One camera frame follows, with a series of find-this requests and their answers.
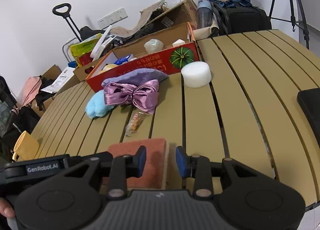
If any orange kitchen sponge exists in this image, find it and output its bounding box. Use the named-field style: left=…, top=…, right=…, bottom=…
left=107, top=138, right=169, bottom=190

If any purple satin bow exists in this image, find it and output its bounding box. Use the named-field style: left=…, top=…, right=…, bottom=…
left=104, top=79, right=159, bottom=114

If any lilac woven fabric pouch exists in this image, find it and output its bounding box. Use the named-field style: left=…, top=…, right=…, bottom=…
left=101, top=68, right=169, bottom=87

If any white foam cylinder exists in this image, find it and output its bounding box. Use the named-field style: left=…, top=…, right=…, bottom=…
left=181, top=61, right=212, bottom=88

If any person's left hand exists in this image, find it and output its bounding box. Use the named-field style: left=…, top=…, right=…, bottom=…
left=0, top=198, right=15, bottom=219

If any yellow mug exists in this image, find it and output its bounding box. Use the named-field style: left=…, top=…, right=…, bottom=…
left=12, top=131, right=40, bottom=162

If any clear snack packet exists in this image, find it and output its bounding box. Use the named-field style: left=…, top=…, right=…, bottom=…
left=125, top=112, right=146, bottom=137

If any light blue plush toy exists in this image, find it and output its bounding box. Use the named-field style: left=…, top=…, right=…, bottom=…
left=85, top=90, right=115, bottom=119

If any yellow plush toy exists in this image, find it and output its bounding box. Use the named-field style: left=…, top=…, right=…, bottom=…
left=99, top=64, right=118, bottom=74

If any small brown cardboard box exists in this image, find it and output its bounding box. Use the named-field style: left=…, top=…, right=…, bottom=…
left=73, top=53, right=103, bottom=83

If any white printed paper sheet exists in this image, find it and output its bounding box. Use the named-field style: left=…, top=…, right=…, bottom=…
left=41, top=67, right=78, bottom=94

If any blue white tissue pack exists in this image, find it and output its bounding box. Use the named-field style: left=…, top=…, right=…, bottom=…
left=114, top=54, right=137, bottom=66

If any white flat board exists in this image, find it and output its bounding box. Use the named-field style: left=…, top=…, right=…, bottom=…
left=90, top=25, right=112, bottom=61

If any red pumpkin cardboard box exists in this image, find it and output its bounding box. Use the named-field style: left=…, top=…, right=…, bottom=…
left=86, top=22, right=199, bottom=92

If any white wedge makeup sponge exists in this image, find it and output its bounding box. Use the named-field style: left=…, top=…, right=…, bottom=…
left=172, top=39, right=185, bottom=47

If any iridescent crumpled plastic ball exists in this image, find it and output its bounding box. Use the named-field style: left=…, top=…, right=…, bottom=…
left=144, top=39, right=164, bottom=54

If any yellow green snack bag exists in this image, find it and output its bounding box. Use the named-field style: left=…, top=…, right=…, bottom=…
left=70, top=33, right=102, bottom=67

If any black tablet on table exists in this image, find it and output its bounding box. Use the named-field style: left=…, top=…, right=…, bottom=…
left=297, top=88, right=320, bottom=145

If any large brown cardboard box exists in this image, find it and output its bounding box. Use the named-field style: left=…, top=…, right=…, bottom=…
left=138, top=0, right=197, bottom=35

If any black suitcase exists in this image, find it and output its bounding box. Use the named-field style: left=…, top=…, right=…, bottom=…
left=210, top=2, right=272, bottom=35

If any blue lid water bottle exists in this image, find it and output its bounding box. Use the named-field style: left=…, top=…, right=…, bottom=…
left=197, top=0, right=213, bottom=29

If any black tripod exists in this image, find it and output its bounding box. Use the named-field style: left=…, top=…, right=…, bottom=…
left=268, top=0, right=310, bottom=49

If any white wall socket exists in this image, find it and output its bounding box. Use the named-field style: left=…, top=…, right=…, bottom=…
left=97, top=7, right=128, bottom=29

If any black trolley handle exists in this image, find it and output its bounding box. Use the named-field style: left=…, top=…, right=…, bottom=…
left=52, top=3, right=82, bottom=42

